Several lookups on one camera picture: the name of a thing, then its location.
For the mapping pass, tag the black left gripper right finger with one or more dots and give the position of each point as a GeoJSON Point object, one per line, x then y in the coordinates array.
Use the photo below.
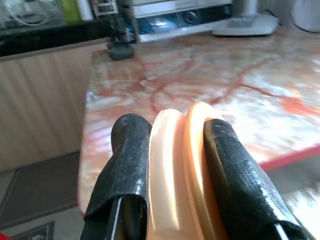
{"type": "Point", "coordinates": [237, 180]}

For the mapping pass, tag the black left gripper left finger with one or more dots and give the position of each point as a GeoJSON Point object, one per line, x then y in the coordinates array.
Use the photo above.
{"type": "Point", "coordinates": [125, 162]}

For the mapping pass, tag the pale peach plastic plate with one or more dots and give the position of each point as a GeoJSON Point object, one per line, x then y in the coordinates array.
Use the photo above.
{"type": "Point", "coordinates": [165, 175]}

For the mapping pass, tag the light wooden cabinet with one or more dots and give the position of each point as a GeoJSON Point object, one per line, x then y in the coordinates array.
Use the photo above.
{"type": "Point", "coordinates": [37, 100]}

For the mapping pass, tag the blue printed cardboard box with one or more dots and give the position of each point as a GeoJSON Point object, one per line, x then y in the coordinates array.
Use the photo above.
{"type": "Point", "coordinates": [160, 25]}

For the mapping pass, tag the black countertop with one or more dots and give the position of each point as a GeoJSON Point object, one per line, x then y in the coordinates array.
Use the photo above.
{"type": "Point", "coordinates": [37, 40]}

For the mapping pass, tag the white fan base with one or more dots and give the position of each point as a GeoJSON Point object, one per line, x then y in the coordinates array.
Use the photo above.
{"type": "Point", "coordinates": [247, 25]}

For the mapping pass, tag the white flat box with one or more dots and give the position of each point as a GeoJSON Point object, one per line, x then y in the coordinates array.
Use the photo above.
{"type": "Point", "coordinates": [155, 10]}

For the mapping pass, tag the white bottle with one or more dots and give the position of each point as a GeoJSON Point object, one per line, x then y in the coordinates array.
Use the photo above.
{"type": "Point", "coordinates": [85, 10]}

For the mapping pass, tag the green bottle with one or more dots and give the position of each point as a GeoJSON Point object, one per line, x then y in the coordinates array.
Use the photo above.
{"type": "Point", "coordinates": [70, 10]}

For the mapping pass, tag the white round appliance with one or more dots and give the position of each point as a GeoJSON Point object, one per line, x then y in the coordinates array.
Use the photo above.
{"type": "Point", "coordinates": [307, 15]}

